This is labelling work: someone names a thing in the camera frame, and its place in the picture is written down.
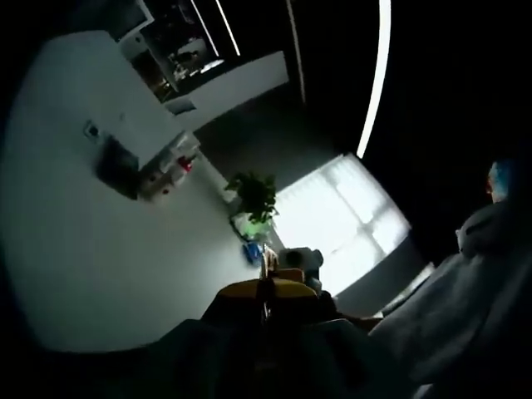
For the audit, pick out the dark green packet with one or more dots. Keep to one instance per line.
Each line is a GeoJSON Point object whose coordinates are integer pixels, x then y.
{"type": "Point", "coordinates": [118, 170]}

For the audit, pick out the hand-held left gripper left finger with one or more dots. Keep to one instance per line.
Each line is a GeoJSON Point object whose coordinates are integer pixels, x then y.
{"type": "Point", "coordinates": [232, 332]}

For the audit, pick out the blue tissue pack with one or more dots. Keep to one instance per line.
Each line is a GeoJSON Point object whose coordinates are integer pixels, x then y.
{"type": "Point", "coordinates": [251, 252]}

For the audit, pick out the red collar skincare bottle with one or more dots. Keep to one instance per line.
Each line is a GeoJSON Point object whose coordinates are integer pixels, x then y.
{"type": "Point", "coordinates": [185, 164]}

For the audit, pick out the large window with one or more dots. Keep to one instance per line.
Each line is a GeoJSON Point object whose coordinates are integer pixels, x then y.
{"type": "Point", "coordinates": [345, 220]}

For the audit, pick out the small white skincare bottle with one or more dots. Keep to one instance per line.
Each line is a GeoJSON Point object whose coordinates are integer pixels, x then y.
{"type": "Point", "coordinates": [154, 176]}
{"type": "Point", "coordinates": [170, 188]}

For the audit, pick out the small gold packet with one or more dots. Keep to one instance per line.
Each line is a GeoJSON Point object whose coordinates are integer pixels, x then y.
{"type": "Point", "coordinates": [270, 262]}

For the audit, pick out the white partition screen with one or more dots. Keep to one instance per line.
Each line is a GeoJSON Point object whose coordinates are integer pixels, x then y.
{"type": "Point", "coordinates": [133, 18]}

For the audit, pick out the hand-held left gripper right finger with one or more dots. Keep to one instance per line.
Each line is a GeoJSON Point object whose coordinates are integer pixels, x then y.
{"type": "Point", "coordinates": [307, 332]}

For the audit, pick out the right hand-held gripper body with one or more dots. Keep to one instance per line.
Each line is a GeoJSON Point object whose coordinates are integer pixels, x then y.
{"type": "Point", "coordinates": [311, 259]}

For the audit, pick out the person's grey shirt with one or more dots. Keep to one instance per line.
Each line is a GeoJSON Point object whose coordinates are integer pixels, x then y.
{"type": "Point", "coordinates": [457, 299]}

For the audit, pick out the long ceiling light strip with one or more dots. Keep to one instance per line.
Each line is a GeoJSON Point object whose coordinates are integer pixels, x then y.
{"type": "Point", "coordinates": [378, 75]}

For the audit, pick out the potted green plant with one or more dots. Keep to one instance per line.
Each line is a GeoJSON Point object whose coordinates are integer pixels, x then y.
{"type": "Point", "coordinates": [255, 195]}

